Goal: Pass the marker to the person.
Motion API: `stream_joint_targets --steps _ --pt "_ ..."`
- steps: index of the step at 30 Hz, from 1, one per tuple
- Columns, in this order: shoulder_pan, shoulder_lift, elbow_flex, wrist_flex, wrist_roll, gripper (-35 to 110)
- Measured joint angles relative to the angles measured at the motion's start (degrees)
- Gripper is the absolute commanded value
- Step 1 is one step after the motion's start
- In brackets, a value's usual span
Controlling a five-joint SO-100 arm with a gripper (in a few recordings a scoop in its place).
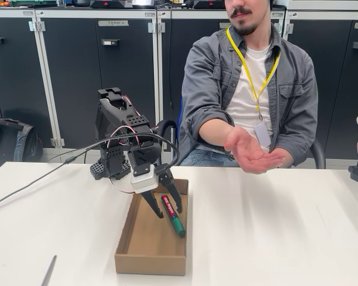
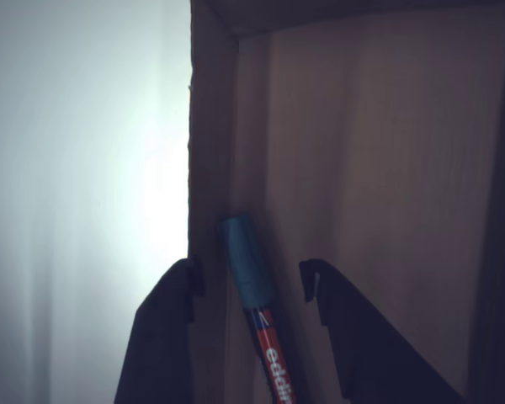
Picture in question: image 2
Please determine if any brown cardboard box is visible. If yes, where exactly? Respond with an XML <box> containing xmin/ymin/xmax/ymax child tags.
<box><xmin>186</xmin><ymin>0</ymin><xmax>505</xmax><ymax>404</ymax></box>

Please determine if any green capped edding marker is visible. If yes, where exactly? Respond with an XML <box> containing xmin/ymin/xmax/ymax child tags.
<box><xmin>216</xmin><ymin>213</ymin><xmax>298</xmax><ymax>404</ymax></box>

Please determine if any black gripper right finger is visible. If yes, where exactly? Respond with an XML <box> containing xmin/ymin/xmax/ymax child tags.
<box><xmin>298</xmin><ymin>258</ymin><xmax>466</xmax><ymax>404</ymax></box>

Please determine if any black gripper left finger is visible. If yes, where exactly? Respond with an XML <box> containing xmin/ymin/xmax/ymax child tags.
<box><xmin>113</xmin><ymin>254</ymin><xmax>206</xmax><ymax>404</ymax></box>

